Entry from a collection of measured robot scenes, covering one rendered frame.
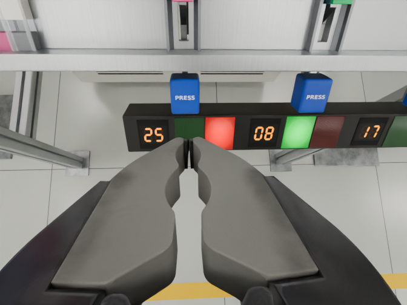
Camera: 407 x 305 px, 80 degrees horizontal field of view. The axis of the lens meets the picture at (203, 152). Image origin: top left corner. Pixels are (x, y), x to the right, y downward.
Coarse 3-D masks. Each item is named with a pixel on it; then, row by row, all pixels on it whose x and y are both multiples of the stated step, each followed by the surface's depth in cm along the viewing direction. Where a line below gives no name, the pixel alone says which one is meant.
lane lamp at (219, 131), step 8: (208, 120) 24; (216, 120) 24; (224, 120) 24; (232, 120) 24; (208, 128) 24; (216, 128) 24; (224, 128) 24; (232, 128) 24; (208, 136) 24; (216, 136) 24; (224, 136) 25; (232, 136) 25; (216, 144) 25; (224, 144) 25; (232, 144) 25
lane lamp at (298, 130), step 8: (288, 120) 24; (296, 120) 24; (304, 120) 24; (312, 120) 24; (288, 128) 24; (296, 128) 25; (304, 128) 25; (312, 128) 25; (288, 136) 25; (296, 136) 25; (304, 136) 25; (288, 144) 25; (296, 144) 26; (304, 144) 26
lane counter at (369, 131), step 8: (360, 120) 24; (368, 120) 25; (376, 120) 25; (384, 120) 25; (360, 128) 25; (368, 128) 25; (376, 128) 25; (384, 128) 25; (360, 136) 25; (368, 136) 26; (376, 136) 26; (352, 144) 26; (360, 144) 26; (368, 144) 26; (376, 144) 26
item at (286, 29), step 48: (48, 0) 17; (96, 0) 17; (144, 0) 17; (240, 0) 18; (288, 0) 18; (384, 0) 18; (96, 48) 19; (144, 48) 19; (192, 48) 19; (240, 48) 19; (288, 48) 20; (336, 48) 19; (384, 48) 20
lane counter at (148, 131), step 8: (136, 120) 23; (144, 120) 23; (152, 120) 23; (160, 120) 23; (144, 128) 24; (152, 128) 24; (160, 128) 24; (168, 128) 24; (144, 136) 24; (152, 136) 24; (160, 136) 24; (168, 136) 24; (144, 144) 25; (152, 144) 25; (160, 144) 25
